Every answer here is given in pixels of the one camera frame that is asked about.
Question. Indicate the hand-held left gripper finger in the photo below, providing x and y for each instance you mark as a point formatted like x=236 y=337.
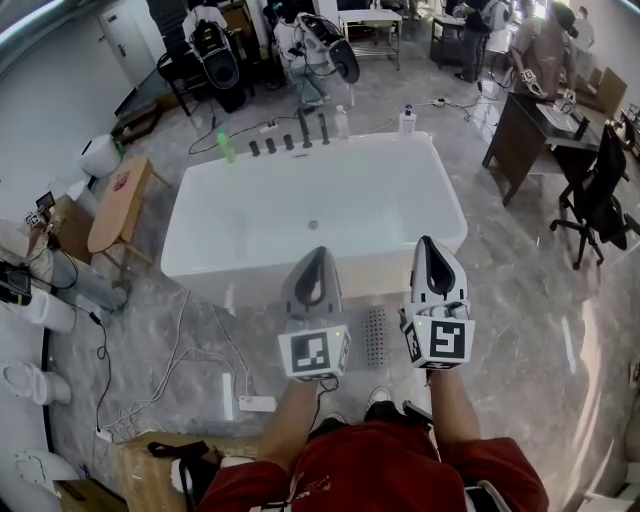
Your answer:
x=291 y=287
x=332 y=287

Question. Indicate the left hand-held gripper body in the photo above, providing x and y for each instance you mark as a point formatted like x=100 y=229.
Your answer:
x=312 y=352

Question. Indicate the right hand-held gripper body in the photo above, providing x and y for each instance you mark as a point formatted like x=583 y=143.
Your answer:
x=447 y=340

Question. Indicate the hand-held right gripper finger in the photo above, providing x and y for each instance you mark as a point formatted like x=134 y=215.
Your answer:
x=419 y=280
x=457 y=285

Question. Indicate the grey perforated bath mat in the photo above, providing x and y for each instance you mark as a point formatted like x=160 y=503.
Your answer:
x=376 y=340

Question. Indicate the white bathtub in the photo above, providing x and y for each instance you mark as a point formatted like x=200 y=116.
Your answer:
x=315 y=190

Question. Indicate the person's right forearm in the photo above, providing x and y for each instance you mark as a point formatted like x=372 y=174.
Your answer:
x=455 y=410

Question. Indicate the person's left forearm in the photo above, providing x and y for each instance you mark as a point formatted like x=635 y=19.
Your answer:
x=287 y=425

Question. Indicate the grey marble floor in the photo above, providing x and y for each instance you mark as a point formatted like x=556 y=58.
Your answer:
x=525 y=325

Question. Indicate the short black peg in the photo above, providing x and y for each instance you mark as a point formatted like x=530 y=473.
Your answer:
x=288 y=142
x=270 y=145
x=254 y=149

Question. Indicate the tall black peg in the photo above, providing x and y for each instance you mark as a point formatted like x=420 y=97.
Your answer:
x=305 y=130

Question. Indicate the person's left white shoe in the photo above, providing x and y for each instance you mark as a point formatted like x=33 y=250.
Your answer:
x=336 y=418

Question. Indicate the person's white shoe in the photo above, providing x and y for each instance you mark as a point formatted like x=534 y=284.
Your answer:
x=379 y=396
x=336 y=418

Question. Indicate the white power strip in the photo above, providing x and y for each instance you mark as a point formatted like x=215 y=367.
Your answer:
x=257 y=403

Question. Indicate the person's right white shoe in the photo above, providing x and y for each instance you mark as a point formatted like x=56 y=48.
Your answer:
x=379 y=396

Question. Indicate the person's black trousers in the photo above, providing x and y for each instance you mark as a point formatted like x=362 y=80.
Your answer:
x=385 y=412

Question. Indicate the person's red shirt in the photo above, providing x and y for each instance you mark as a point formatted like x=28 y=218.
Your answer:
x=380 y=470

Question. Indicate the green plastic bottle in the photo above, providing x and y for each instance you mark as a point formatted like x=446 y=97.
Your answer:
x=226 y=146

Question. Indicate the dark wooden desk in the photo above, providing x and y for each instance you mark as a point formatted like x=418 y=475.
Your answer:
x=520 y=140

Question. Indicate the white pump bottle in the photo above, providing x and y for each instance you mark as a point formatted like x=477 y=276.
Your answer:
x=407 y=121

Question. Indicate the clear water bottle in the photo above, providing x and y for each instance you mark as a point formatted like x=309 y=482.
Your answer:
x=342 y=124

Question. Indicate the black office chair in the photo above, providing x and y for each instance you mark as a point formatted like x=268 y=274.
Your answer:
x=600 y=200

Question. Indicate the oval wooden table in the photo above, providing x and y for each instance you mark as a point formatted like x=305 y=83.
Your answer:
x=120 y=200

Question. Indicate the large cardboard box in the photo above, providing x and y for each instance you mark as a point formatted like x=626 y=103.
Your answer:
x=145 y=475

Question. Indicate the white plug adapter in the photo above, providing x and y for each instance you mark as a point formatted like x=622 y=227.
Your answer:
x=103 y=434

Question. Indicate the white black backpack unit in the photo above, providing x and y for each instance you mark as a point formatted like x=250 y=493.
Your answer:
x=217 y=65
x=340 y=55

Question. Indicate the metal shelf rack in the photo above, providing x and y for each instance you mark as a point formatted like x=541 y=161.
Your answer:
x=631 y=130

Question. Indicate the white rounded appliance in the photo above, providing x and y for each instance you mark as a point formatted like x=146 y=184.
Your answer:
x=100 y=155

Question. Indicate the dark glass panel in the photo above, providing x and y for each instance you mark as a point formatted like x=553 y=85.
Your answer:
x=140 y=110

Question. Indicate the white carton box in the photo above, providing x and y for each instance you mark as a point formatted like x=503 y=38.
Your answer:
x=620 y=500

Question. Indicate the black dining chair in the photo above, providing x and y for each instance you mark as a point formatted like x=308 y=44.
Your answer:
x=175 y=80

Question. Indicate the dark metal table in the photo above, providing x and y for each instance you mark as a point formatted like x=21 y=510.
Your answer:
x=447 y=35

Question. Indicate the white metal table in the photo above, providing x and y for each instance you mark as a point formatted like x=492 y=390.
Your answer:
x=370 y=20

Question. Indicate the small cardboard box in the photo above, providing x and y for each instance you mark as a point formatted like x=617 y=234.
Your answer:
x=85 y=495

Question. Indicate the white door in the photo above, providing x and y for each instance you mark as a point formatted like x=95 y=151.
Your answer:
x=122 y=45

